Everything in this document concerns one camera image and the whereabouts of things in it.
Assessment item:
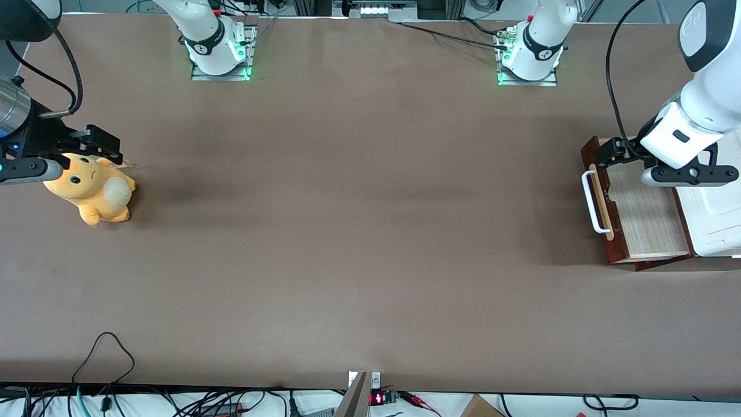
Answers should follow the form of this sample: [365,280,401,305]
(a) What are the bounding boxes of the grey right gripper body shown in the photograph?
[0,77,58,163]

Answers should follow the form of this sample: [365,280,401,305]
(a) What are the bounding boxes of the white drawer handle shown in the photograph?
[581,164,613,235]

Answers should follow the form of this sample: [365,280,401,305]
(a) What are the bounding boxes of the dark brown wooden drawer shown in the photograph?
[581,135,695,266]

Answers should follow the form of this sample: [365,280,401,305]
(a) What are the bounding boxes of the white-topped brown drawer cabinet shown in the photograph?
[633,144,741,272]

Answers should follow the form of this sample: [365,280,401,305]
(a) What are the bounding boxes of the orange plush toy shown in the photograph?
[43,152,137,228]

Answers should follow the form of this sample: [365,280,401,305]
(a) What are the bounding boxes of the white power strip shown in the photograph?
[346,0,419,23]

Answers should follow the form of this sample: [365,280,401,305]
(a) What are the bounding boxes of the brown cardboard box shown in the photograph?
[460,393,506,417]

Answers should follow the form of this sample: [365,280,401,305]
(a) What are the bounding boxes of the black power adapter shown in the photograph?
[197,401,247,417]

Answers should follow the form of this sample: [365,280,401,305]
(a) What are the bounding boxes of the red clip leads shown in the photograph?
[399,392,444,417]

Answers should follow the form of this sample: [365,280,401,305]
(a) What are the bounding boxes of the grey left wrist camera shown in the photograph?
[641,164,740,188]

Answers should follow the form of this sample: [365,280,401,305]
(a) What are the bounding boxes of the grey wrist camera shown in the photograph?
[641,164,740,188]
[0,157,64,186]

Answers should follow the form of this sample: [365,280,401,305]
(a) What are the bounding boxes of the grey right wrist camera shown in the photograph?
[0,157,64,186]

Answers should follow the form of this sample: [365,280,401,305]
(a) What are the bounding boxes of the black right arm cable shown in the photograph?
[5,26,85,120]

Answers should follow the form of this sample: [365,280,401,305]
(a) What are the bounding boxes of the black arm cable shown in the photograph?
[606,0,650,163]
[5,26,85,120]

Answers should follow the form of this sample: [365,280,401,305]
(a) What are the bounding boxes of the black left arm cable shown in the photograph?
[606,0,650,163]

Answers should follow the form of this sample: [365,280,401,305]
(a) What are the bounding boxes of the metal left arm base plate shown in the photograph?
[496,25,559,88]

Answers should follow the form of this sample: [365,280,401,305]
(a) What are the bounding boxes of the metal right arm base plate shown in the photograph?
[190,23,258,82]

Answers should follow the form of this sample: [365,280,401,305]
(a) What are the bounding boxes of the short black table cable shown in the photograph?
[459,17,511,38]

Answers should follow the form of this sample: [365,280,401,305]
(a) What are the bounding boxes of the black looped cable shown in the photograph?
[71,331,136,386]

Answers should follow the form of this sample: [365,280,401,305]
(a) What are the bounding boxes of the long black table cable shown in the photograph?
[398,22,510,49]

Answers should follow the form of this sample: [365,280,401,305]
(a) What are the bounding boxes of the black flat coiled cable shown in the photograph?
[582,393,641,413]

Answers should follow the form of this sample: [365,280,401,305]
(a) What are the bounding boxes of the white metal bracket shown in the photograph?
[347,371,383,390]

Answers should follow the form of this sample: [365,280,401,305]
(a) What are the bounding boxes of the grey camera post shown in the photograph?
[332,371,372,417]

